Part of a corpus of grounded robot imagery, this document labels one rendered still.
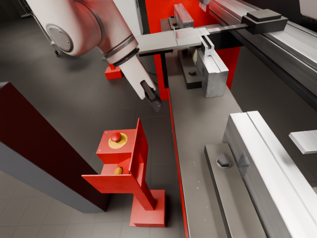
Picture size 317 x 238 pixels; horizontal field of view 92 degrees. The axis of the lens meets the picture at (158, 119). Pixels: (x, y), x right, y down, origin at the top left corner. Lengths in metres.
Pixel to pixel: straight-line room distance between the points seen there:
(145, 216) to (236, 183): 0.86
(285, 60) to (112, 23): 0.53
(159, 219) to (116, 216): 0.35
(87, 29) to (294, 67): 0.57
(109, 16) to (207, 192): 0.40
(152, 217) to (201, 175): 0.80
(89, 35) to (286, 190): 0.39
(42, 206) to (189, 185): 1.43
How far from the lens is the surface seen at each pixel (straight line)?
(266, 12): 0.80
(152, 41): 0.69
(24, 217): 1.74
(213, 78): 0.52
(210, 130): 0.45
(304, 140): 0.32
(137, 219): 1.16
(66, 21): 0.31
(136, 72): 0.37
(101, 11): 0.36
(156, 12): 1.54
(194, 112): 0.50
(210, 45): 0.61
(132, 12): 3.77
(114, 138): 0.57
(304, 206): 0.31
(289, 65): 0.65
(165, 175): 1.34
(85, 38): 0.32
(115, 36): 0.36
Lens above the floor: 1.22
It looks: 45 degrees down
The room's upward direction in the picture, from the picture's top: 11 degrees counter-clockwise
